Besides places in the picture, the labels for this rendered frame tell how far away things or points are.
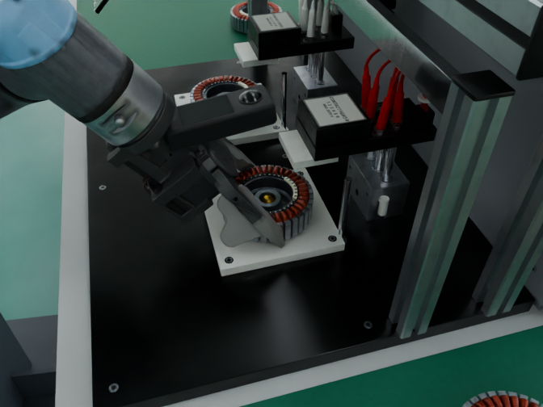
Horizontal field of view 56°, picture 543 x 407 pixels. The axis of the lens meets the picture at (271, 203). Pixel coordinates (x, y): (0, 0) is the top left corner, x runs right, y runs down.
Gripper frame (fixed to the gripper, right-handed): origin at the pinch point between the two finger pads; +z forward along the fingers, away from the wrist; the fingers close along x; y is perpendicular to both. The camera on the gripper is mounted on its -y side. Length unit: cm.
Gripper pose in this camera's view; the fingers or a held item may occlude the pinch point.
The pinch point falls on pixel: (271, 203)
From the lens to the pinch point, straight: 63.1
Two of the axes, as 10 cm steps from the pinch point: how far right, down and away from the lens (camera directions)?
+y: -7.8, 5.8, 2.4
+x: 2.7, 6.5, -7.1
